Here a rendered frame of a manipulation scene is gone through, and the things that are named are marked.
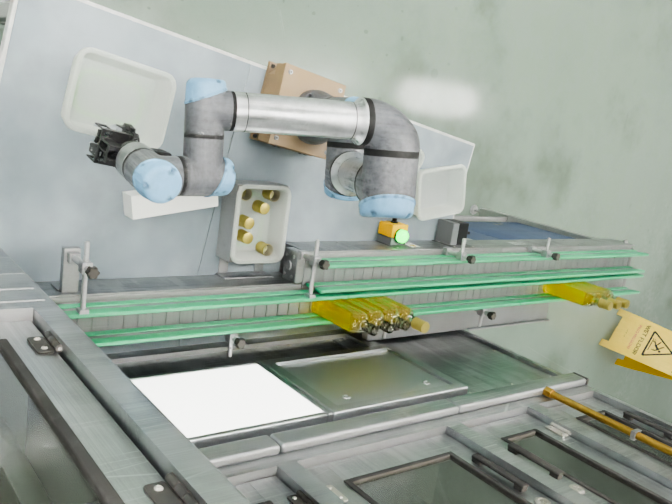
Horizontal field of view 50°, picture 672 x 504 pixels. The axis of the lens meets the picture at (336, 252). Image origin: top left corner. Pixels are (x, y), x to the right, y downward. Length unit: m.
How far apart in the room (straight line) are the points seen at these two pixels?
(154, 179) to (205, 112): 0.16
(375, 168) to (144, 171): 0.46
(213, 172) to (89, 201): 0.60
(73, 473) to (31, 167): 1.16
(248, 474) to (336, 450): 0.23
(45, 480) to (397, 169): 0.94
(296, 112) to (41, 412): 0.76
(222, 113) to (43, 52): 0.60
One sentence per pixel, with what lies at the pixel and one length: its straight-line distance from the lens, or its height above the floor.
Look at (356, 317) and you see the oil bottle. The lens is 1.99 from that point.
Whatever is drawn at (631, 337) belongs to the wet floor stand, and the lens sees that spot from 5.25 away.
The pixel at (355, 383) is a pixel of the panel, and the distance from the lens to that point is 1.93.
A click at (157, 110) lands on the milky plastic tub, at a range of 1.69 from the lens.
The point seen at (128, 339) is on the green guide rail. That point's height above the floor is 0.96.
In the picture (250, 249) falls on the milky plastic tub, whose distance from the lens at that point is 2.10.
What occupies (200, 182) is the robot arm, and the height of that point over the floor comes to 1.32.
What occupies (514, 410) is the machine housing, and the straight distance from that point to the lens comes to 2.04.
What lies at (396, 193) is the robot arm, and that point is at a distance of 1.46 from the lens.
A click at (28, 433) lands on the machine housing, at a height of 1.78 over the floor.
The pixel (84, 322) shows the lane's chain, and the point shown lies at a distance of 1.84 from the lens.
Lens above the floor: 2.51
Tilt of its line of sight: 50 degrees down
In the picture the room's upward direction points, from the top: 113 degrees clockwise
